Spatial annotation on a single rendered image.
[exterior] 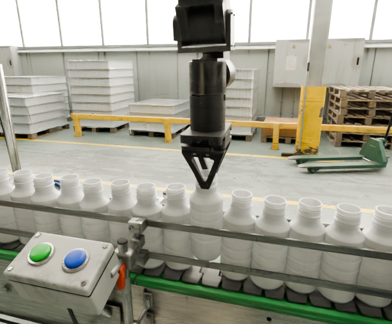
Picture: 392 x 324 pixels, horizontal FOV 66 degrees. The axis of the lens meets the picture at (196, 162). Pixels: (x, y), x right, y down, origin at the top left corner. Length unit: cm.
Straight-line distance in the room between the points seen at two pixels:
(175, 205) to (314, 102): 451
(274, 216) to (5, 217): 57
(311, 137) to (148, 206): 459
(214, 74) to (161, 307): 44
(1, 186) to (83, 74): 631
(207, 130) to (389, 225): 31
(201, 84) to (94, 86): 645
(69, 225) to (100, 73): 621
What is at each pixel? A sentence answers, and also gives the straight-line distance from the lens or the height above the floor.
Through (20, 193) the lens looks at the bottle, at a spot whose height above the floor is 113.
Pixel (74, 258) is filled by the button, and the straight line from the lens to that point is 48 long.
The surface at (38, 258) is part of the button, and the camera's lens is 51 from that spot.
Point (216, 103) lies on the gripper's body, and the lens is 46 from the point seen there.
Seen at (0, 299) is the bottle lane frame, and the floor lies 87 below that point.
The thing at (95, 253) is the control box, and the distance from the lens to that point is 49.
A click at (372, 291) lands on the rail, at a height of 104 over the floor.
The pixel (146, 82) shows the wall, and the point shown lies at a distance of 820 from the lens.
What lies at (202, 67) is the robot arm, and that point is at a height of 138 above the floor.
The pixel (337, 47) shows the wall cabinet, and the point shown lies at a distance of 726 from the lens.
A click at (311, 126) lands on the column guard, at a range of 503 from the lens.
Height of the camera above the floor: 138
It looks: 18 degrees down
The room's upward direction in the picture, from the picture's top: straight up
